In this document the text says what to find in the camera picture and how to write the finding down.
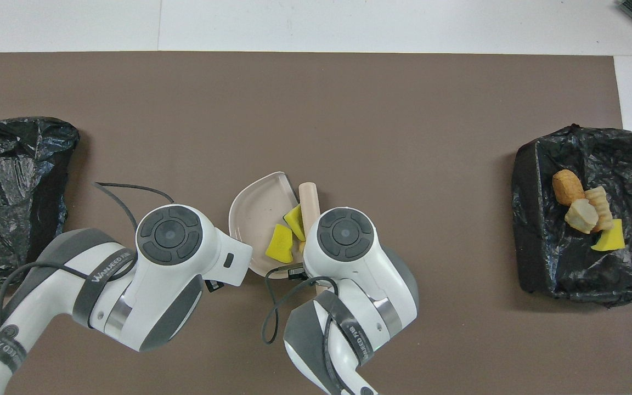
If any curved yellow sponge piece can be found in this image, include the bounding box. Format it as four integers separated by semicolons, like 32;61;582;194
265;223;295;264

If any beige hand brush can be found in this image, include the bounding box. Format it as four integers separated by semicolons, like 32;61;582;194
298;182;330;297

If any yellow sponge block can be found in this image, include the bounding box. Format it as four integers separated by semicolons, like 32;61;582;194
284;204;307;242

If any beige plastic dustpan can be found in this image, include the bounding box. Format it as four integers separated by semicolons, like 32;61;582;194
228;171;300;280

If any brown table mat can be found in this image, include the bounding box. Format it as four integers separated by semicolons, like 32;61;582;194
0;52;632;395

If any yellow and green sponge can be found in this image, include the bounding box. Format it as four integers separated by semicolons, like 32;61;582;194
591;218;626;252

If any brown bread toy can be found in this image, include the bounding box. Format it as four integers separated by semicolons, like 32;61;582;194
552;169;586;207

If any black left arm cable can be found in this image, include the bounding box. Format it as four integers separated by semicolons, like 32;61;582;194
0;182;177;395

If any striped orange croissant toy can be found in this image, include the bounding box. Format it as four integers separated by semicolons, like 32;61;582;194
564;198;600;235
584;186;614;232

